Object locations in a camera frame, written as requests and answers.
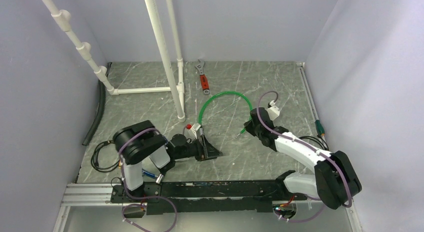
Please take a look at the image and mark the blue cable lock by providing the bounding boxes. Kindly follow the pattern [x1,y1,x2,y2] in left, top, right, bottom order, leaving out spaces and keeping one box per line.
[142,169,165,185]

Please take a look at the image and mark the green cable lock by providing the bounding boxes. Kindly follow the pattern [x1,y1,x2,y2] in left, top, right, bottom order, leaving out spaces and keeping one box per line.
[197,91,254,139]

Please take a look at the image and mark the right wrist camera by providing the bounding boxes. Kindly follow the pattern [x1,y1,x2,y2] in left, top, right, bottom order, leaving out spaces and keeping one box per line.
[266,105,281,121]

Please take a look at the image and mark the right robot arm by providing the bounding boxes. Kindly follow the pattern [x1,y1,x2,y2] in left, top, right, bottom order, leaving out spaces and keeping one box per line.
[244,107,362,210]

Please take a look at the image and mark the black coiled cable left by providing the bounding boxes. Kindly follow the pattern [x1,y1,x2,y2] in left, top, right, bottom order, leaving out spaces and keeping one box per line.
[90,140,122,173]

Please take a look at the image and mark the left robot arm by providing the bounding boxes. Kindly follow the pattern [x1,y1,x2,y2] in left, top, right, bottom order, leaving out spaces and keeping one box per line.
[112,120,223,202]

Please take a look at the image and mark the white pvc pipe frame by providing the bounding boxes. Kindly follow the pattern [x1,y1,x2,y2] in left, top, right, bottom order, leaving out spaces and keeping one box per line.
[41,0,186,122]

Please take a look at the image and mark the aluminium frame rail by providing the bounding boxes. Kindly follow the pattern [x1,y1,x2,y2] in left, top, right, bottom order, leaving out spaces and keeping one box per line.
[61,184,113,207]

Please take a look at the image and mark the black coiled cable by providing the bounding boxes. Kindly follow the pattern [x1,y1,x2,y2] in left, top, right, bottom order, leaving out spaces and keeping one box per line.
[90,140,122,173]
[298,135,331,152]

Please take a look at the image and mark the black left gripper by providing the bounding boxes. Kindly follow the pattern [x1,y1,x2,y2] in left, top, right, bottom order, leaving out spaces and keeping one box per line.
[174,134,223,162]

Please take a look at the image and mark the red handled adjustable wrench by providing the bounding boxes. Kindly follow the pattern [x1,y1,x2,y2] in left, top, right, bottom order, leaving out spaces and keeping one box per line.
[195,59,210,95]

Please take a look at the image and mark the black foam tube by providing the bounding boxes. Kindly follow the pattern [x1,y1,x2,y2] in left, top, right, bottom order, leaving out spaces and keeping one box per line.
[82,80,107,146]

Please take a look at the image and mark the green handled screwdriver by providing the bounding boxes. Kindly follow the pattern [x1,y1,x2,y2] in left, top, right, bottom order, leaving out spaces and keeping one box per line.
[314,119,325,137]

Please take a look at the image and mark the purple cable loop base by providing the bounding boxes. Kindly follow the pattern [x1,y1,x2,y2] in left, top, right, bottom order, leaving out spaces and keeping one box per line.
[121,196,179,232]

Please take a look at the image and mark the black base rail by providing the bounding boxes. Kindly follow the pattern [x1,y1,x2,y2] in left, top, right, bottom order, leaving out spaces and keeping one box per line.
[110,180,306,213]

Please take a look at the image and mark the black coiled cable right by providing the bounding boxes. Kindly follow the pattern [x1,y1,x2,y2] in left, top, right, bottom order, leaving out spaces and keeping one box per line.
[298,135,331,152]

